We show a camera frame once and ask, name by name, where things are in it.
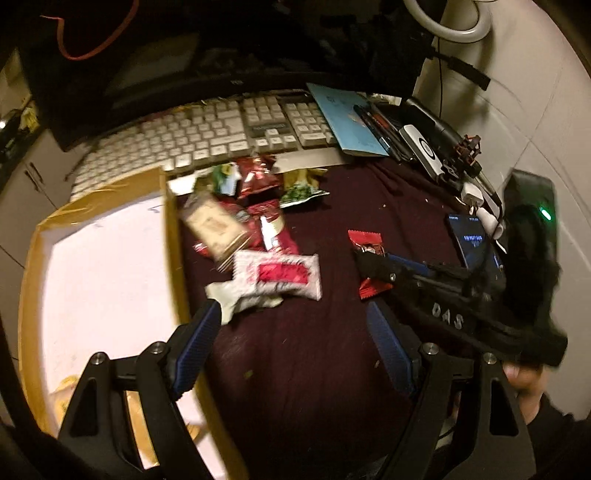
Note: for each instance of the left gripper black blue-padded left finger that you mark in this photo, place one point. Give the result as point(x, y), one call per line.
point(97, 424)

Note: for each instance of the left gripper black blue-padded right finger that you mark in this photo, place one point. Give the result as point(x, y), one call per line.
point(464, 422)

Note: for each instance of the red candy wrapper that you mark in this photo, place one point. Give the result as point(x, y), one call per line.
point(369, 253)

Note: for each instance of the white jelly cup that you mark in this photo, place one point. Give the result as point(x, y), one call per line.
point(233, 301)

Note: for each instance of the red white snack packet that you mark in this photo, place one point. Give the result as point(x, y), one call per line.
point(263, 273)

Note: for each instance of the beige cracker packet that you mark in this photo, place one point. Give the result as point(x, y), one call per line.
point(216, 228)

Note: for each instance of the green snack packet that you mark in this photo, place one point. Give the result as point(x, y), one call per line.
point(301, 186)
point(224, 179)

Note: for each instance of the long red candy bar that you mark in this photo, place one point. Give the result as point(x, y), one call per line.
point(275, 234)

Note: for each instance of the dark red candy packet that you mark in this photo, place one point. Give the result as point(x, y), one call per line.
point(257, 175)

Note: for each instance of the person's right hand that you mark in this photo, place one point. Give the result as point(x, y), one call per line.
point(530, 384)

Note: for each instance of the smartphone with lit screen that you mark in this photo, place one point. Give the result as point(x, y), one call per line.
point(473, 246)

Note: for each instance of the gold-edged white tray box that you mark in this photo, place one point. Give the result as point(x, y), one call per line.
point(104, 274)

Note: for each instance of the white power bank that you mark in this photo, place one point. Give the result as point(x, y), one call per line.
point(422, 151)

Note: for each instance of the dark red table cloth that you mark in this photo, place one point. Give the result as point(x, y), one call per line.
point(301, 388)

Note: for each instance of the blue notebook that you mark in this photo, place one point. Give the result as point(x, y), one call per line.
point(352, 134)

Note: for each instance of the white kitchen cabinets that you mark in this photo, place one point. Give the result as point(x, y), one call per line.
point(39, 185)

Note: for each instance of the white computer keyboard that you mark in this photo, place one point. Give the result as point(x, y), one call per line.
point(192, 137)

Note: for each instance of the black computer monitor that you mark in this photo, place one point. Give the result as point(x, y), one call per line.
point(93, 66)

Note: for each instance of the white ring lamp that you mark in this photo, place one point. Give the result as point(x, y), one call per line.
point(463, 22)

